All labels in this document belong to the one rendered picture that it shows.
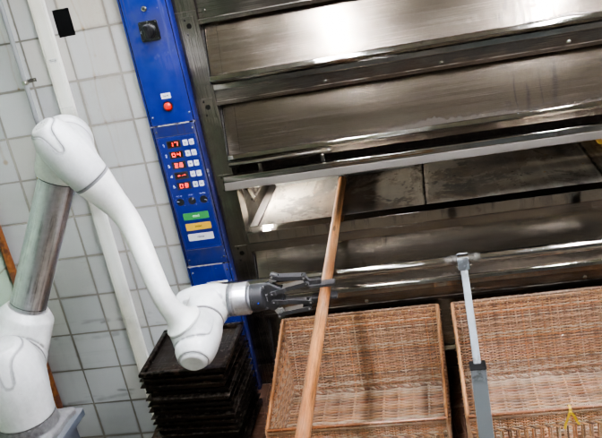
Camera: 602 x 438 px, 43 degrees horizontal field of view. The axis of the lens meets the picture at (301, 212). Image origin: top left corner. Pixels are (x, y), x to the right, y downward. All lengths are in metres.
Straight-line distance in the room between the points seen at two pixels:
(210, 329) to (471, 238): 1.01
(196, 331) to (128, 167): 0.85
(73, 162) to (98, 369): 1.29
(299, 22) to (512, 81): 0.67
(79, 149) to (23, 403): 0.66
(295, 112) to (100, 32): 0.66
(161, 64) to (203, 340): 0.94
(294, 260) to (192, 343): 0.80
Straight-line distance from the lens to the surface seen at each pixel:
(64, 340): 3.04
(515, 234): 2.62
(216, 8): 2.46
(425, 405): 2.63
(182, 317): 1.98
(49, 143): 1.94
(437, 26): 2.38
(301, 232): 2.59
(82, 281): 2.89
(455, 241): 2.61
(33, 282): 2.21
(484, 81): 2.45
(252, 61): 2.44
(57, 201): 2.14
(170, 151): 2.55
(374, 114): 2.44
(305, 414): 1.58
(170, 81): 2.49
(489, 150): 2.34
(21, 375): 2.09
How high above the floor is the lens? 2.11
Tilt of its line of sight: 20 degrees down
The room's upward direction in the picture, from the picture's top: 11 degrees counter-clockwise
